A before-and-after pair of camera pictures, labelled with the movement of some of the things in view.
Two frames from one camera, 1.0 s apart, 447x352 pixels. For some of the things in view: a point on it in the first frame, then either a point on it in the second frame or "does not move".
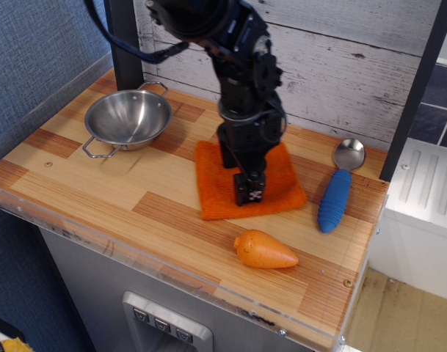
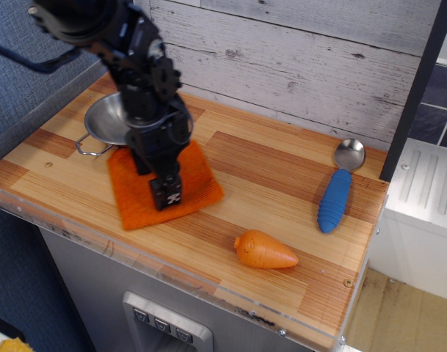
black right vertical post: [422, 86] does not move
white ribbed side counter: [416, 244] does not move
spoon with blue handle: [349, 154] does not move
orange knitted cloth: [216, 184] to [199, 187]
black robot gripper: [253, 131] to [162, 144]
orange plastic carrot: [257, 248] does not move
